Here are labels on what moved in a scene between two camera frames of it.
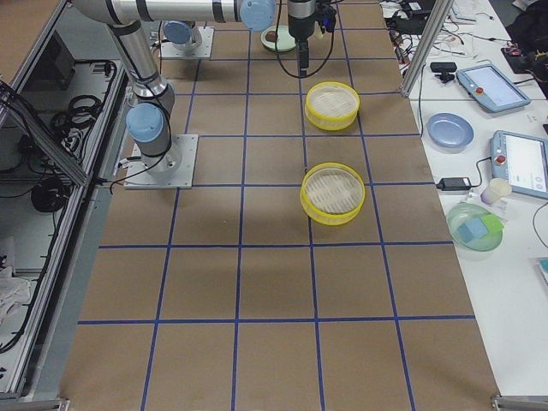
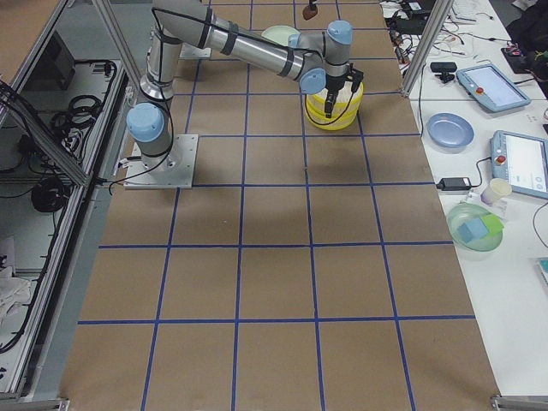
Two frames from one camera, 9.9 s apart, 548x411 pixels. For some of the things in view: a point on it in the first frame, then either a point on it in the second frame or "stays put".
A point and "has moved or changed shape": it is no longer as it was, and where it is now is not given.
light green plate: (284, 39) stays put
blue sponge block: (472, 230) stays put
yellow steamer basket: (332, 193) → (345, 110)
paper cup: (497, 187) stays put
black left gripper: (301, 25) → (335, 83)
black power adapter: (455, 184) stays put
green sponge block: (493, 223) stays put
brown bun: (271, 36) has moved or changed shape
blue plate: (449, 130) stays put
